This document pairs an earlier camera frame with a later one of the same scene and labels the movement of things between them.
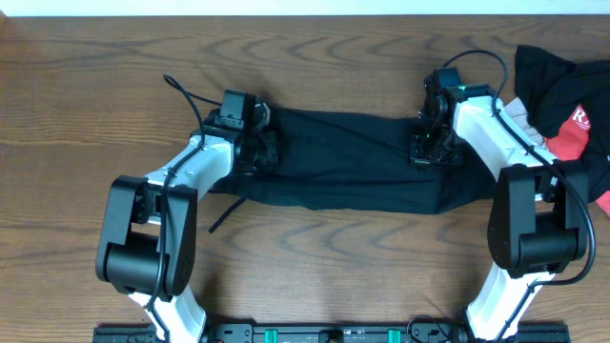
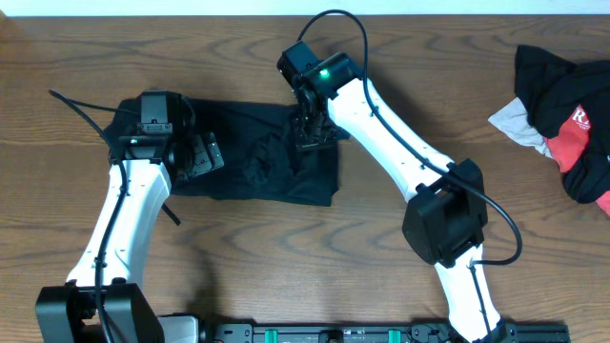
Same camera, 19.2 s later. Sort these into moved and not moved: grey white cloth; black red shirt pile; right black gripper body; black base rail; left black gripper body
Moved: right black gripper body; left black gripper body
Not moved: black base rail; grey white cloth; black red shirt pile
